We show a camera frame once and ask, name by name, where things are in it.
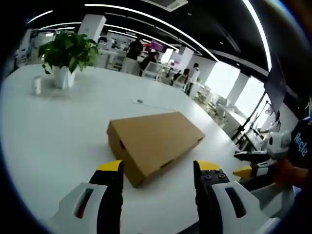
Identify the person's dark printed shirt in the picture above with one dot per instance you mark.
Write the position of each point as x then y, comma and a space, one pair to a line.
301, 143

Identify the black tripod stand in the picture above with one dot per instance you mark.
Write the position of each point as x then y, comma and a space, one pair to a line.
248, 126

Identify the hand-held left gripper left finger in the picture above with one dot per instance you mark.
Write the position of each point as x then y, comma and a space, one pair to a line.
107, 195

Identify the white plant pot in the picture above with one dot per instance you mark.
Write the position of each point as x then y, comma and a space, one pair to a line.
62, 76

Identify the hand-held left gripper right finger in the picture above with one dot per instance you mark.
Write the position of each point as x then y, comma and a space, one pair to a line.
214, 195

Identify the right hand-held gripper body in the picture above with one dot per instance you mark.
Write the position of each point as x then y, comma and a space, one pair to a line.
278, 143

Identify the person's right hand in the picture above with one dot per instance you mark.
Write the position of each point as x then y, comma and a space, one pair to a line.
286, 171

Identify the green potted plant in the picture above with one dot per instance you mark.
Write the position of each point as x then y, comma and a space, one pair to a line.
69, 50

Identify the small white container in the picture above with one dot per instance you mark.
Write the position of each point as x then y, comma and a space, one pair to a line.
37, 84

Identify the brown cardboard shoe box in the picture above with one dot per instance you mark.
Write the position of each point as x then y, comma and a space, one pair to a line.
156, 143

